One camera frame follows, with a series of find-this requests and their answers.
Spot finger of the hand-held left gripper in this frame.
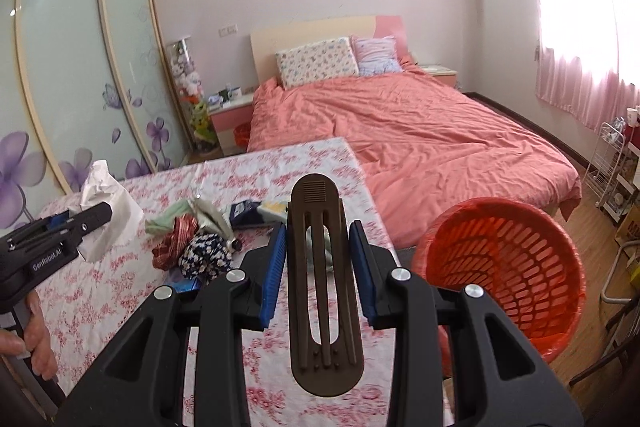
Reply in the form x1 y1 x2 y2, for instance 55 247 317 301
10 202 113 244

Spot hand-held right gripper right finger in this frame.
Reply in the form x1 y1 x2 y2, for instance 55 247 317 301
349 219 586 427

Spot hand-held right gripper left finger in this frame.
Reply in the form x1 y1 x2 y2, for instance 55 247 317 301
55 222 288 427

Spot white tissue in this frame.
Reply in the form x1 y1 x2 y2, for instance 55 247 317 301
79 159 146 264

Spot red plastic basket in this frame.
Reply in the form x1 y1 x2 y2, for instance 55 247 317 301
411 197 587 365

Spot person's left hand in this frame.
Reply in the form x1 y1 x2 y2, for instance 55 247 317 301
0 293 60 382

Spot yellow white packet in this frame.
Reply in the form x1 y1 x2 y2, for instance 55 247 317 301
260 201 290 225

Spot dark blue packet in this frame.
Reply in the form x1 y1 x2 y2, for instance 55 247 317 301
229 199 273 228

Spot blue plastic wrapper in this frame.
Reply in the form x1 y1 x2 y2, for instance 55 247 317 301
167 274 202 295

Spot red floral tablecloth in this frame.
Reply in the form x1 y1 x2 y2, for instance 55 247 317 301
37 137 453 427

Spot pink duvet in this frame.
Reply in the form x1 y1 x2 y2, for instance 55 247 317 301
247 59 583 248

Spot pink white nightstand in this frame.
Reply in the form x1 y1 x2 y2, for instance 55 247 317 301
207 89 258 152

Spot clear column of plush toys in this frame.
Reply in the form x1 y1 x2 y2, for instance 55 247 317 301
167 36 223 152

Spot glass sliding door wardrobe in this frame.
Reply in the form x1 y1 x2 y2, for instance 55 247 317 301
0 0 193 233

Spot beige nightstand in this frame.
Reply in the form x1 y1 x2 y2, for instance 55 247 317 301
420 63 458 90

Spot white floral pillow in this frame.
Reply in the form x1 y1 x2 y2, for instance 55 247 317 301
275 37 360 90

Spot pink striped pillow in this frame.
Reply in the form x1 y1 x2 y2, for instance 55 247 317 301
350 34 403 76

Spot beige pink headboard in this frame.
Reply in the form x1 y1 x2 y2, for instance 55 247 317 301
250 14 408 82

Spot dark chair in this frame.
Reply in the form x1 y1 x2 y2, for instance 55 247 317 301
570 302 640 388

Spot pink curtain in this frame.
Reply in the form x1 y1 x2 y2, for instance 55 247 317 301
520 0 640 132

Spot white wire rack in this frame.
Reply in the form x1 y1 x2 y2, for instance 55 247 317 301
582 109 640 228

